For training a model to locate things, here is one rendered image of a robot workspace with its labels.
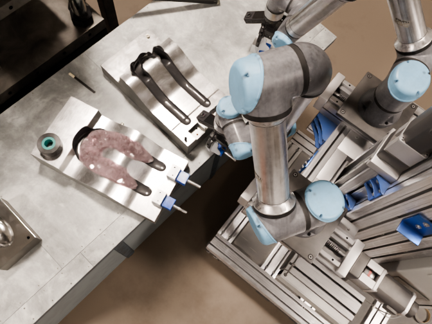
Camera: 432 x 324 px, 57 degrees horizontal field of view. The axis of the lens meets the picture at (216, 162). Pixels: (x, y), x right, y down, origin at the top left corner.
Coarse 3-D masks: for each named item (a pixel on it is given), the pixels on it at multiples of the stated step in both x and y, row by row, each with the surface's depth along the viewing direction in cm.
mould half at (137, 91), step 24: (144, 48) 163; (168, 48) 155; (120, 72) 159; (168, 72) 155; (192, 72) 158; (144, 96) 151; (168, 96) 155; (216, 96) 156; (168, 120) 151; (192, 120) 152; (192, 144) 151
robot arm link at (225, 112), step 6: (228, 96) 122; (222, 102) 121; (228, 102) 121; (216, 108) 124; (222, 108) 120; (228, 108) 120; (234, 108) 120; (216, 114) 126; (222, 114) 120; (228, 114) 120; (234, 114) 120; (240, 114) 124; (216, 120) 128; (222, 120) 123; (228, 120) 121; (222, 126) 123
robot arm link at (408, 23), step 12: (396, 0) 114; (408, 0) 113; (396, 12) 118; (408, 12) 116; (420, 12) 117; (396, 24) 122; (408, 24) 119; (420, 24) 120; (408, 36) 122; (420, 36) 122; (396, 48) 128; (408, 48) 125; (420, 48) 123
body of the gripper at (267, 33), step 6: (264, 18) 152; (282, 18) 152; (264, 24) 156; (270, 24) 155; (276, 24) 153; (264, 30) 156; (270, 30) 156; (276, 30) 156; (264, 36) 161; (270, 36) 160
